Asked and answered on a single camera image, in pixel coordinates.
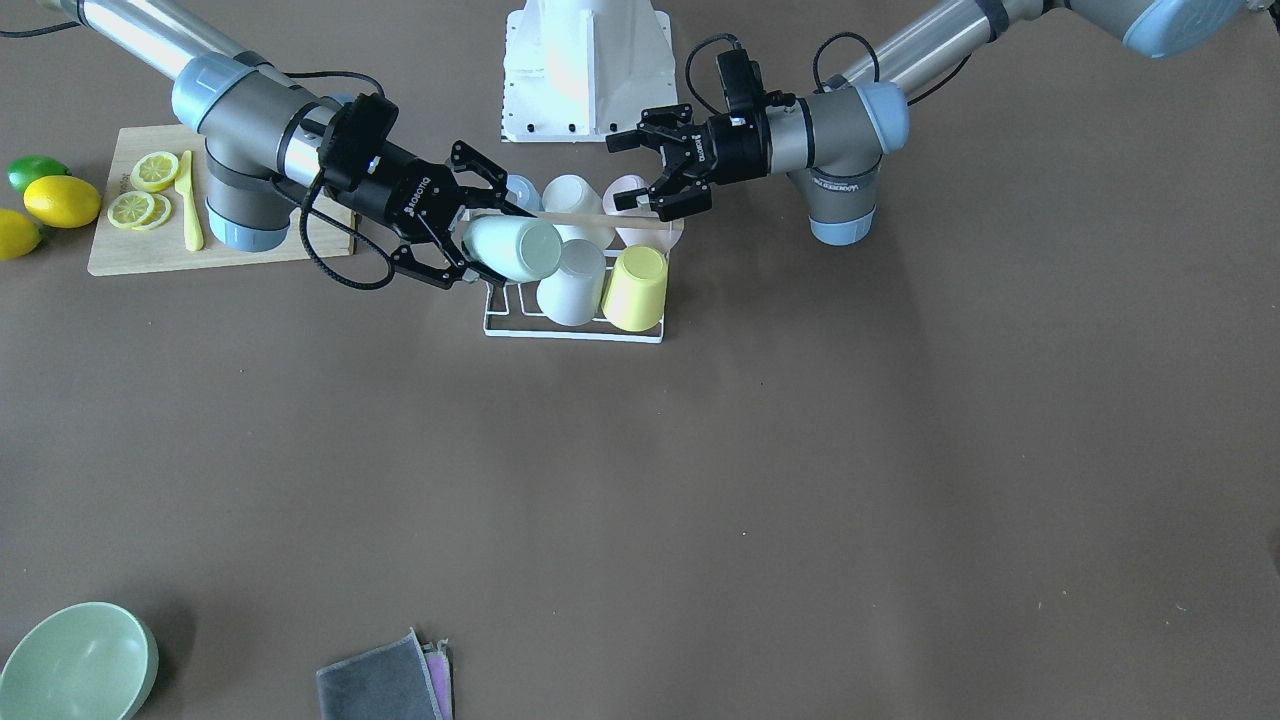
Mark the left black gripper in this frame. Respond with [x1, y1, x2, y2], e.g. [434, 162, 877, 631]
[605, 47, 771, 222]

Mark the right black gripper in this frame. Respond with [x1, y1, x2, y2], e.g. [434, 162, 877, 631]
[317, 94, 536, 291]

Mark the pink plastic cup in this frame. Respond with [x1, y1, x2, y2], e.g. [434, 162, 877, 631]
[602, 174, 684, 254]

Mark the green plastic cup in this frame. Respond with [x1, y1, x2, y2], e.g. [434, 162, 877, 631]
[462, 215, 563, 283]

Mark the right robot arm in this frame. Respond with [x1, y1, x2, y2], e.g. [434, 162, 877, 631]
[50, 1, 561, 290]

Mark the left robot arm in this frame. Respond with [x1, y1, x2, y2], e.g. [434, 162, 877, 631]
[607, 1, 1059, 246]

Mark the light blue plastic cup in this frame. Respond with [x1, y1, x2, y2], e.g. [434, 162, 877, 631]
[506, 174, 545, 213]

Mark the white plastic cup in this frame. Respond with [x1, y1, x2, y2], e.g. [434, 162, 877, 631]
[541, 174, 614, 251]

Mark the yellow plastic cup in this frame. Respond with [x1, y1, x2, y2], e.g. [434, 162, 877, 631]
[602, 246, 669, 332]

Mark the grey plastic cup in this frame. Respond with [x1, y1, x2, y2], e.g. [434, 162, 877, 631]
[536, 240, 605, 327]

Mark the bamboo cutting board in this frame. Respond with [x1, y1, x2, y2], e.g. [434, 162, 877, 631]
[87, 124, 308, 277]

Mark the yellow plastic knife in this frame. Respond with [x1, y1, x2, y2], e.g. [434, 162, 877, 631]
[173, 150, 205, 252]

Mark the lemon slice upper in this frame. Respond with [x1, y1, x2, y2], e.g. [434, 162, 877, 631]
[128, 151, 180, 193]

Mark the lemon slice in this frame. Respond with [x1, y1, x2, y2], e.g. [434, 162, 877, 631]
[128, 151, 180, 193]
[105, 190, 173, 231]

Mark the lemon slice lower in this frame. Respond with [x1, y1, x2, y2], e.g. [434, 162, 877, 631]
[105, 190, 173, 231]

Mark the yellow lemon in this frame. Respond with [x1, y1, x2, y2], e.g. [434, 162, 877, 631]
[23, 176, 102, 229]
[0, 208, 44, 261]

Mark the green lime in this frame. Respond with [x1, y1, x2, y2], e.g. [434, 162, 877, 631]
[6, 154, 70, 193]

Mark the grey folded cloth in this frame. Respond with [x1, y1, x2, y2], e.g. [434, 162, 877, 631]
[316, 630, 454, 719]

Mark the green bowl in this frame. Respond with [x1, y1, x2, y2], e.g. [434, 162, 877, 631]
[1, 601, 159, 719]

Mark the white wire cup rack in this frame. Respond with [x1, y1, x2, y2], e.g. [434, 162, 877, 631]
[483, 211, 685, 345]

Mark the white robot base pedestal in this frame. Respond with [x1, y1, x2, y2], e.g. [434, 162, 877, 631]
[500, 1, 678, 143]

